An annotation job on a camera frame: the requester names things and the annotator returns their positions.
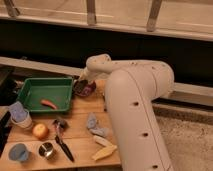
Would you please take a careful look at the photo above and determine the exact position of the dark green eraser block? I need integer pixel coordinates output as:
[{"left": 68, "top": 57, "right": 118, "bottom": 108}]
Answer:
[{"left": 74, "top": 80, "right": 88, "bottom": 93}]

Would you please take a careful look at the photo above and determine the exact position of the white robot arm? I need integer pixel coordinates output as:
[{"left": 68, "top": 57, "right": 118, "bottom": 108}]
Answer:
[{"left": 82, "top": 54, "right": 174, "bottom": 171}]

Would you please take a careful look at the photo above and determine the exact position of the purple bowl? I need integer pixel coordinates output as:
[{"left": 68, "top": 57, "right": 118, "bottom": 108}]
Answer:
[{"left": 74, "top": 82, "right": 96, "bottom": 97}]

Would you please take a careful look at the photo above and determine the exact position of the light blue crumpled cloth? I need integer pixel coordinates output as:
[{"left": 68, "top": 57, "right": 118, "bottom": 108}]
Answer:
[{"left": 86, "top": 113, "right": 109, "bottom": 137}]

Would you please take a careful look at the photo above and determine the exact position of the green plastic tray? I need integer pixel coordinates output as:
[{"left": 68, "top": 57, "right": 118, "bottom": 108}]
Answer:
[{"left": 17, "top": 78, "right": 73, "bottom": 114}]

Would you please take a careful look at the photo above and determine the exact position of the red sausage toy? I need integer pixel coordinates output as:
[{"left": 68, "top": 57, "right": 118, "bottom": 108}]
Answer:
[{"left": 40, "top": 99, "right": 57, "bottom": 110}]

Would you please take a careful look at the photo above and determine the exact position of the dark purple toy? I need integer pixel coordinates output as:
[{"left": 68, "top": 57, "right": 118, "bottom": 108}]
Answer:
[{"left": 53, "top": 118, "right": 68, "bottom": 130}]

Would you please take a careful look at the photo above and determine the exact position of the white banana piece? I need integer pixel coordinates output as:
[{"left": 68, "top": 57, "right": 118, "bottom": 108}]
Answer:
[{"left": 93, "top": 135, "right": 113, "bottom": 147}]

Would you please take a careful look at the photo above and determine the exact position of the orange apple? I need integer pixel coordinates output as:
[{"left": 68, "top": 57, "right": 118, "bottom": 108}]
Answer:
[{"left": 32, "top": 123, "right": 49, "bottom": 139}]

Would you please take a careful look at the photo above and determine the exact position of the yellow banana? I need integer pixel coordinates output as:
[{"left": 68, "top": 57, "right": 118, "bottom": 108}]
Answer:
[{"left": 92, "top": 145, "right": 117, "bottom": 161}]

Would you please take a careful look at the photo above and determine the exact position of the white cup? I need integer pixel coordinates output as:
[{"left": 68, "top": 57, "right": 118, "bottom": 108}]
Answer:
[{"left": 11, "top": 110, "right": 33, "bottom": 130}]

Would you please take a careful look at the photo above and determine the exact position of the small metal cup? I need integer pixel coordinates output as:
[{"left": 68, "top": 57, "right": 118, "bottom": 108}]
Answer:
[{"left": 38, "top": 142, "right": 55, "bottom": 159}]

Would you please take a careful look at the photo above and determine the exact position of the blue plastic cup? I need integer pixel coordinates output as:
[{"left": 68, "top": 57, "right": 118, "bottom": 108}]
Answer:
[{"left": 8, "top": 143, "right": 29, "bottom": 162}]

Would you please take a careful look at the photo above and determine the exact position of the black handled knife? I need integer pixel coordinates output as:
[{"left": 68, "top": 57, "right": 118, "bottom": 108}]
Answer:
[{"left": 55, "top": 122, "right": 75, "bottom": 162}]

